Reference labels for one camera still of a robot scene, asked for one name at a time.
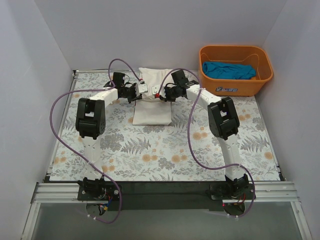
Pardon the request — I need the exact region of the white t shirt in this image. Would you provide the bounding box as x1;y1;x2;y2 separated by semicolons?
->
132;67;174;126

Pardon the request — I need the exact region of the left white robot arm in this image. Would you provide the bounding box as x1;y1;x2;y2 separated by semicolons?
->
75;72;142;200

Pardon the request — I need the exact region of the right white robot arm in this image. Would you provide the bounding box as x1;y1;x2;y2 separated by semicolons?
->
155;68;251;199

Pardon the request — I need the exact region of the blue t shirt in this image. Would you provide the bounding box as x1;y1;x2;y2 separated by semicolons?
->
202;61;257;80

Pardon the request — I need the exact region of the floral table mat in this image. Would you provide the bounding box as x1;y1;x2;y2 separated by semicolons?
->
49;72;280;181

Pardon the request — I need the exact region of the orange plastic basket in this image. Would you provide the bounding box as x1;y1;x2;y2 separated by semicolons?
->
198;44;274;97

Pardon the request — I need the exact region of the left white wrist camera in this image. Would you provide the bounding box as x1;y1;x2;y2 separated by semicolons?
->
135;80;149;95

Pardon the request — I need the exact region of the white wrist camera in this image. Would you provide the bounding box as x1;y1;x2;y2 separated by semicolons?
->
135;80;149;95
151;84;166;99

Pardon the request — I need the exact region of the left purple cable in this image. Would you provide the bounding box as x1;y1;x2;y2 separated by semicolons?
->
49;58;144;224

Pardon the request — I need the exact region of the purple cable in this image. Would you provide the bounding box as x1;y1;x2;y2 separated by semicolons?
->
156;68;257;219
49;58;144;224

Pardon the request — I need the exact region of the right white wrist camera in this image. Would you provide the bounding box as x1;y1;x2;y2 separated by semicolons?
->
151;84;166;99

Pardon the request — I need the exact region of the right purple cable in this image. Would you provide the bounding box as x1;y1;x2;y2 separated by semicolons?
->
156;68;257;219

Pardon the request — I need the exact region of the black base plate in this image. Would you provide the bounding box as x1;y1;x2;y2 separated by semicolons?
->
77;179;255;212

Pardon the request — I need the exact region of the aluminium frame rail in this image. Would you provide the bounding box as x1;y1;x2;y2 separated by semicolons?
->
28;181;312;240

